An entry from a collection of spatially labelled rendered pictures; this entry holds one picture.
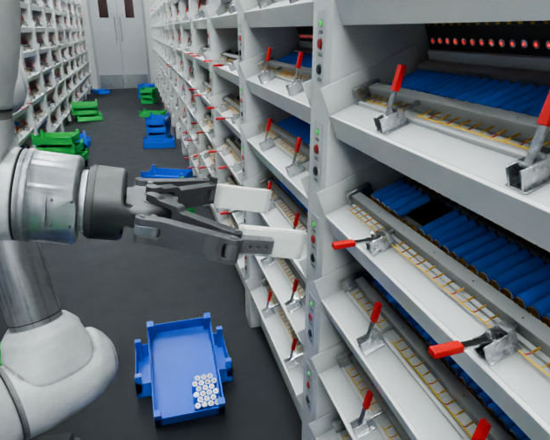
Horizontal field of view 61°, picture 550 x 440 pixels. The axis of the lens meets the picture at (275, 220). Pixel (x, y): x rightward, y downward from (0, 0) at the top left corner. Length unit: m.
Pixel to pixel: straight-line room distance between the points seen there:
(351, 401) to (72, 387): 0.56
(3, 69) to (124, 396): 1.29
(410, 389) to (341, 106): 0.48
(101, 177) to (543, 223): 0.40
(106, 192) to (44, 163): 0.06
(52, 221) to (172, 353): 1.16
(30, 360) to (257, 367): 0.85
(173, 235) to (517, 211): 0.32
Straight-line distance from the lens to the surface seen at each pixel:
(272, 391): 1.58
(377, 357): 0.84
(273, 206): 1.43
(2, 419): 1.03
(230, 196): 0.58
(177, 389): 1.54
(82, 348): 1.06
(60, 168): 0.48
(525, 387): 0.54
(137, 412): 1.57
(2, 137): 0.48
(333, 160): 0.88
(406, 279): 0.69
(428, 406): 0.76
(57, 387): 1.05
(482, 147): 0.58
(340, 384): 1.06
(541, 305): 0.59
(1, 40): 0.47
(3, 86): 0.48
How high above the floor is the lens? 1.06
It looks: 22 degrees down
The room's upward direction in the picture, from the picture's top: straight up
